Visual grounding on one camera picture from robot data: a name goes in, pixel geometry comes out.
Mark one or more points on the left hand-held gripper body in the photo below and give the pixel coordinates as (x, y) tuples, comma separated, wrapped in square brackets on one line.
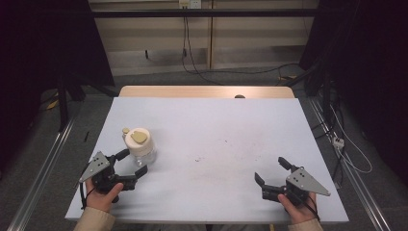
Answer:
[(95, 166)]

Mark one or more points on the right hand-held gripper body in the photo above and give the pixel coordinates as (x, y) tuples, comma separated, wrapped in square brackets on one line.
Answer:
[(304, 183)]

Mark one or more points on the clear bottle with cream lid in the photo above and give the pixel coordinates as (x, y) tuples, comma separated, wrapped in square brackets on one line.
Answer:
[(140, 144)]

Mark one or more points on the person's right hand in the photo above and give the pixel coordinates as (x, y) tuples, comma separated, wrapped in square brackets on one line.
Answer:
[(300, 213)]

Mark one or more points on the person's left hand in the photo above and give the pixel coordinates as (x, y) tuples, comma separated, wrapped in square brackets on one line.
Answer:
[(101, 199)]

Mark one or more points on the white power strip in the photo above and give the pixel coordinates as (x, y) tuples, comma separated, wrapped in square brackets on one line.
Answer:
[(338, 141)]

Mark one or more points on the white table mat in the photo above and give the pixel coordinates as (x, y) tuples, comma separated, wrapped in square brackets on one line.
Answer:
[(218, 138)]

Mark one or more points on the black metal stand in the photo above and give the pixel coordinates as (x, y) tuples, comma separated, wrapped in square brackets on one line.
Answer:
[(63, 102), (325, 93)]

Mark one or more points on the dark round table grommet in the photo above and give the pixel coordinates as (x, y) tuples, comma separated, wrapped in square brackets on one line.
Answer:
[(239, 96)]

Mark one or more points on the wooden table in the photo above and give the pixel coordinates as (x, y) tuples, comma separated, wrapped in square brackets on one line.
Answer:
[(179, 91)]

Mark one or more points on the black curtain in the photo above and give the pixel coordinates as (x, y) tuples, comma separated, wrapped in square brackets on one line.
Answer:
[(369, 64), (45, 45)]

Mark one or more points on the black horizontal metal bar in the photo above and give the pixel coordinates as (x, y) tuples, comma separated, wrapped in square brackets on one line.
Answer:
[(205, 13)]

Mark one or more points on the aluminium floor rail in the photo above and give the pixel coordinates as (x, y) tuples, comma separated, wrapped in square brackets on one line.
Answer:
[(352, 179), (38, 179)]

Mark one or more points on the white wall outlet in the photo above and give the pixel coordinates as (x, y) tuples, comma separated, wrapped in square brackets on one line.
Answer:
[(190, 3)]

